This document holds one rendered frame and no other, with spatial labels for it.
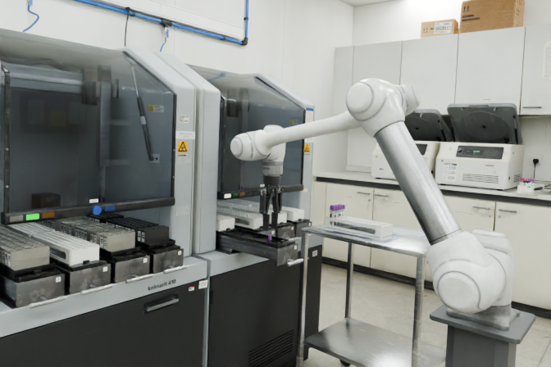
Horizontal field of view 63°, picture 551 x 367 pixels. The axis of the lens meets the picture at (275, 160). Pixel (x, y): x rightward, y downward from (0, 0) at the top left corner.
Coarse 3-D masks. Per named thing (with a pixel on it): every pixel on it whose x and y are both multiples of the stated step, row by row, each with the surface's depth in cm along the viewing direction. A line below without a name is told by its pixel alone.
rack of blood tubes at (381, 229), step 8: (328, 216) 211; (344, 216) 214; (328, 224) 209; (336, 224) 211; (344, 224) 212; (360, 224) 198; (368, 224) 195; (376, 224) 195; (384, 224) 197; (392, 224) 198; (344, 232) 204; (360, 232) 198; (368, 232) 206; (376, 232) 193; (384, 232) 193; (384, 240) 193
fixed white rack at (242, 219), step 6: (216, 210) 228; (222, 210) 229; (228, 210) 229; (234, 210) 230; (234, 216) 216; (240, 216) 213; (246, 216) 213; (252, 216) 213; (258, 216) 214; (240, 222) 227; (246, 222) 224; (252, 222) 208; (258, 222) 211; (252, 228) 209; (258, 228) 211
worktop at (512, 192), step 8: (320, 176) 443; (328, 176) 437; (336, 176) 431; (344, 176) 426; (352, 176) 427; (360, 176) 430; (368, 176) 434; (448, 184) 380; (472, 192) 353; (480, 192) 349; (488, 192) 346; (496, 192) 342; (504, 192) 338; (512, 192) 340
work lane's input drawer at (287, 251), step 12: (228, 228) 204; (216, 240) 199; (228, 240) 194; (240, 240) 190; (252, 240) 187; (264, 240) 192; (276, 240) 193; (288, 240) 189; (252, 252) 186; (264, 252) 181; (276, 252) 177; (288, 252) 182; (288, 264) 176
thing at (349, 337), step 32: (320, 224) 223; (352, 224) 226; (352, 256) 244; (416, 256) 175; (416, 288) 176; (352, 320) 241; (416, 320) 176; (352, 352) 204; (384, 352) 206; (416, 352) 176
